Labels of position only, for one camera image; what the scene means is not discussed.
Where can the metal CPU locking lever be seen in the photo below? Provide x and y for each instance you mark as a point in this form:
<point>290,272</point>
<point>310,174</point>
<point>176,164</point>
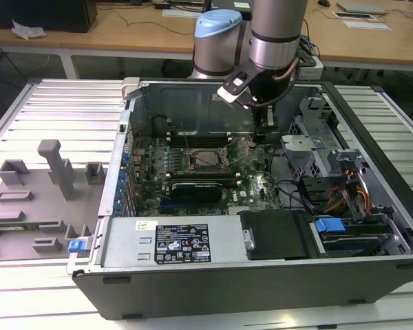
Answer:
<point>186,141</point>
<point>241,158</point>

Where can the silver green CPU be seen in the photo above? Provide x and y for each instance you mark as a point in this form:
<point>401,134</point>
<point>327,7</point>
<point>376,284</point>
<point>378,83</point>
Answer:
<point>206,158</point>

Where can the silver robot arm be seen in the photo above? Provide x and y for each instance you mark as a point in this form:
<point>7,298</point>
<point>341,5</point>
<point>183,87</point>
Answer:
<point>275,34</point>

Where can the black RAM slot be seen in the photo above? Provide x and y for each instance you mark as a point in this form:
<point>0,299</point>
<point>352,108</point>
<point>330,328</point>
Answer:
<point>203,174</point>
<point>199,140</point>
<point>203,179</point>
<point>199,144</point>
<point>199,137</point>

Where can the CPU socket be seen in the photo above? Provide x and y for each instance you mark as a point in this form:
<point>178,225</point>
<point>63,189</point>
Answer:
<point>192,161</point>

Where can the black plastic bay cover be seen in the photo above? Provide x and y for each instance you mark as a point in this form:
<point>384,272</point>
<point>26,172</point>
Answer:
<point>275,233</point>

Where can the blue expansion slot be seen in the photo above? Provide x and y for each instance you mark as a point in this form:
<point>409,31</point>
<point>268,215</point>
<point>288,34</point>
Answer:
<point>167,205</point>

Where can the perforated metal drive cage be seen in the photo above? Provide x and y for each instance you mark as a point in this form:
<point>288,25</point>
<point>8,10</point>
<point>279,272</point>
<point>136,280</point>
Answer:
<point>306,148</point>

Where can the green motherboard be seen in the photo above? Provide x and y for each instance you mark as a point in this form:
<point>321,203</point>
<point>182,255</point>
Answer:
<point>248,172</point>

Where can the black computer mouse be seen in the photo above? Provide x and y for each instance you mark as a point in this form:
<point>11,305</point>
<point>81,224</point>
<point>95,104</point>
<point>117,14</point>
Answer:
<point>324,2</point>

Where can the large metal disk bay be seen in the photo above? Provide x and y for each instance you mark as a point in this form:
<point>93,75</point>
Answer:
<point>351,161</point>

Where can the white paper sheet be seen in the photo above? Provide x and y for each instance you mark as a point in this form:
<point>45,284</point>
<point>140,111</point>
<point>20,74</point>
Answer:
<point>180,13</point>
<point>366,25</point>

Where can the wooden desk white legs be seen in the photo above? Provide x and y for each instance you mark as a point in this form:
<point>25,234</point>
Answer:
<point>106,34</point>
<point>365,44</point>

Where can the flat black white device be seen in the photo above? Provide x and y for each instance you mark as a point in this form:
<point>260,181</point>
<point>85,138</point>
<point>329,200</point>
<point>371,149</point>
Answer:
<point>352,15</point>

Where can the black graphics card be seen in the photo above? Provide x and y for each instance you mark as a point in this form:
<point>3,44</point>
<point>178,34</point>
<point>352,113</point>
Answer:
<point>196,194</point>

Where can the silver laptop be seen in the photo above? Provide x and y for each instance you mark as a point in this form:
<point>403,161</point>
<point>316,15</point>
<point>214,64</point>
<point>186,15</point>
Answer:
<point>361,7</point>

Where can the black power adapter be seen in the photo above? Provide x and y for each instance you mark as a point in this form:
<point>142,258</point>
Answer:
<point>162,5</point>

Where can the hard disk in blue carrier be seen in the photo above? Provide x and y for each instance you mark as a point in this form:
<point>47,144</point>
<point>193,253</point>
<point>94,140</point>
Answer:
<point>328,227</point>

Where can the blue card retention clip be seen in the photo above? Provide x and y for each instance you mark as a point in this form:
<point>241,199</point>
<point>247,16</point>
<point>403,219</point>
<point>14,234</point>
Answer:
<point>126,158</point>
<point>119,196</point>
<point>121,186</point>
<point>124,177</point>
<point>117,206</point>

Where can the silver power supply unit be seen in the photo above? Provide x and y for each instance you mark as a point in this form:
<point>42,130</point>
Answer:
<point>124,240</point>

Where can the black grey PC case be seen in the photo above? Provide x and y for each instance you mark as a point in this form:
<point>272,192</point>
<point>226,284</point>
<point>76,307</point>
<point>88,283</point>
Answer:
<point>227,292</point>

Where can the black computer box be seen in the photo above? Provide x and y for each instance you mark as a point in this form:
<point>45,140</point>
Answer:
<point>38,13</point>

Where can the crumpled white paper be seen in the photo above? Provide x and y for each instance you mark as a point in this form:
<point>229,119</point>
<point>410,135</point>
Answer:
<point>29,30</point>

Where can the blue case latch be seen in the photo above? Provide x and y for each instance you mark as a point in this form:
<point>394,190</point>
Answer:
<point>75,246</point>

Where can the grey parts rack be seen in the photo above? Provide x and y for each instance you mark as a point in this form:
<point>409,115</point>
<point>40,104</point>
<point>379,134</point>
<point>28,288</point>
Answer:
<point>38,213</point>

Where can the green RAM stick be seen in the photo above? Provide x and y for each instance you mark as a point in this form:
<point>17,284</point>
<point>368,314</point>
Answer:
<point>17,226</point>

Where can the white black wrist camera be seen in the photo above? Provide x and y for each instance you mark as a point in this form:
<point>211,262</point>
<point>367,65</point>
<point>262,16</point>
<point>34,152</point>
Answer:
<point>234,87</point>

